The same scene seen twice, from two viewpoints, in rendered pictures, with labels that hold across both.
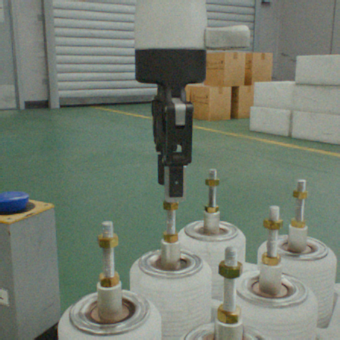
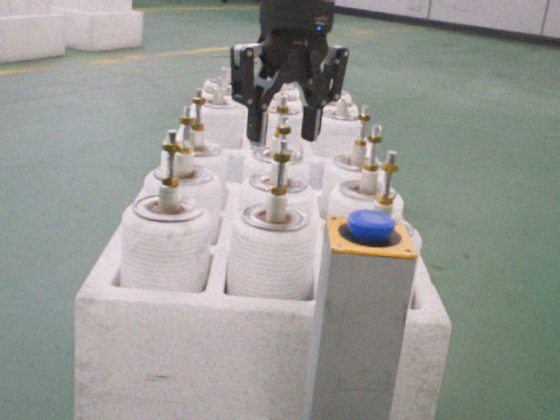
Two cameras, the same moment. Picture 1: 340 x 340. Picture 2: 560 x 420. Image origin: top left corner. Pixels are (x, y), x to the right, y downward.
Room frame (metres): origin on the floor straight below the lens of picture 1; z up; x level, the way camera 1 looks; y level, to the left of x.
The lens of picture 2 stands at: (0.82, 0.58, 0.53)
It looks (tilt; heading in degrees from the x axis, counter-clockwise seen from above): 16 degrees down; 236
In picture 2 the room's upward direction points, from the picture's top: 7 degrees clockwise
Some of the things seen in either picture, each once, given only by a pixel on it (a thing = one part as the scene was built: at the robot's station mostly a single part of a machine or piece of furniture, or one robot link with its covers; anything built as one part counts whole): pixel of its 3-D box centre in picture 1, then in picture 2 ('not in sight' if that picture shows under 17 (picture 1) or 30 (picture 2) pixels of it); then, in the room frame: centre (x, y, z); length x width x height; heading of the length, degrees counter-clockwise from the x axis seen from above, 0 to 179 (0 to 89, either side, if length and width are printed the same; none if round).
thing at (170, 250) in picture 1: (170, 253); (276, 207); (0.47, 0.00, 0.26); 0.02 x 0.02 x 0.03
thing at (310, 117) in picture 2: (174, 184); (310, 124); (0.44, -0.01, 0.36); 0.02 x 0.01 x 0.04; 98
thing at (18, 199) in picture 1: (11, 203); (370, 228); (0.49, 0.19, 0.32); 0.04 x 0.04 x 0.02
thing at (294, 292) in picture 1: (269, 288); (278, 183); (0.42, -0.10, 0.25); 0.08 x 0.08 x 0.01
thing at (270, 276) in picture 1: (270, 277); (279, 173); (0.42, -0.10, 0.26); 0.02 x 0.02 x 0.03
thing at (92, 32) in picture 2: not in sight; (87, 25); (0.00, -2.89, 0.09); 0.39 x 0.39 x 0.18; 35
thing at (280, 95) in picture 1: (291, 94); not in sight; (3.29, -0.90, 0.27); 0.39 x 0.39 x 0.18; 34
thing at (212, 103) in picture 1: (210, 102); not in sight; (4.11, -0.38, 0.15); 0.30 x 0.24 x 0.30; 31
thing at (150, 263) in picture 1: (170, 263); (275, 218); (0.47, 0.00, 0.25); 0.08 x 0.08 x 0.01
